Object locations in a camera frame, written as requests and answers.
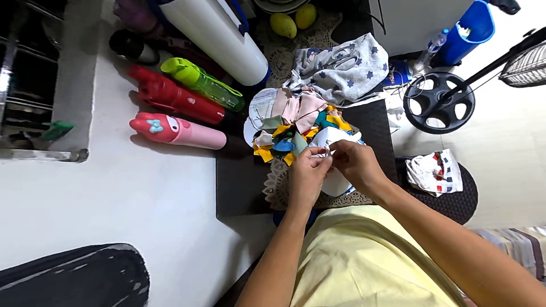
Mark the dark brown woven table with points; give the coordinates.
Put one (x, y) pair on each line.
(239, 183)

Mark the yellow mango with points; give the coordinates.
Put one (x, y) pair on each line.
(283, 25)
(306, 16)

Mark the pink cartoon bottle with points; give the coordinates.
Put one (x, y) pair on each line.
(198, 134)

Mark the grey star-print cloth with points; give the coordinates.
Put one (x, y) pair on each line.
(362, 81)

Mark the black and grey tumbler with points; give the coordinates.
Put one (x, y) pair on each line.
(135, 47)

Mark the beige lace table runner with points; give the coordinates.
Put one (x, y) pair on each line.
(281, 189)

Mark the stack of plates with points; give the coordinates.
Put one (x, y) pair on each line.
(281, 5)

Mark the person's right forearm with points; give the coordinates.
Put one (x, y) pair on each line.
(460, 245)

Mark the blue plastic bin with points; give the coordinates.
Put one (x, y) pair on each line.
(473, 27)

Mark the blue packet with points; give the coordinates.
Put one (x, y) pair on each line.
(398, 73)

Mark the black and white stand fan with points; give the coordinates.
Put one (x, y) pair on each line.
(445, 96)

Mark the green transparent bottle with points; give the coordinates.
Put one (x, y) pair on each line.
(213, 88)

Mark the person's left forearm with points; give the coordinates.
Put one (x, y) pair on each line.
(275, 260)

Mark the clear plastic bottle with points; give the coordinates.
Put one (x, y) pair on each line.
(436, 44)

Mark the grey scissors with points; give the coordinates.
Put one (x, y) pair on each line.
(347, 65)

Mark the person's right hand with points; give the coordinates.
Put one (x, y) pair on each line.
(360, 166)

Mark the person's left index finger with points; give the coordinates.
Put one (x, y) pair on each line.
(312, 151)

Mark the black chair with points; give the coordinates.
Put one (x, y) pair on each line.
(76, 277)

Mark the person's right fingers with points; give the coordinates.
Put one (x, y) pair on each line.
(339, 162)

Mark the person's left hand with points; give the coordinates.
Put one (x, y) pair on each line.
(306, 179)

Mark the large white cylindrical jug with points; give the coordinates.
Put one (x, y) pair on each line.
(222, 40)

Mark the window with metal grille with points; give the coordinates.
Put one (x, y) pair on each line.
(30, 76)

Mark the white checked cloth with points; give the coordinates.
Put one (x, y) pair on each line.
(428, 172)

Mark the red bottle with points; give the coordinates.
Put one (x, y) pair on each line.
(187, 101)

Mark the person's body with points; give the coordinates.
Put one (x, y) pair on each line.
(367, 260)

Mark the striped bed cover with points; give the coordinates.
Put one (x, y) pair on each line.
(518, 247)

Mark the white printed scalloped paper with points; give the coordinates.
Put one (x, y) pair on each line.
(260, 106)

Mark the dark brown woven stool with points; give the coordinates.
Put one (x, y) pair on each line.
(458, 204)

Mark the person's right index finger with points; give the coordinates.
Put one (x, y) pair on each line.
(343, 145)

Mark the person's left thumb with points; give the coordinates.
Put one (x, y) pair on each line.
(325, 163)

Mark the pile of colourful fabric scraps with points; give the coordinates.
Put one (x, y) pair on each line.
(285, 134)

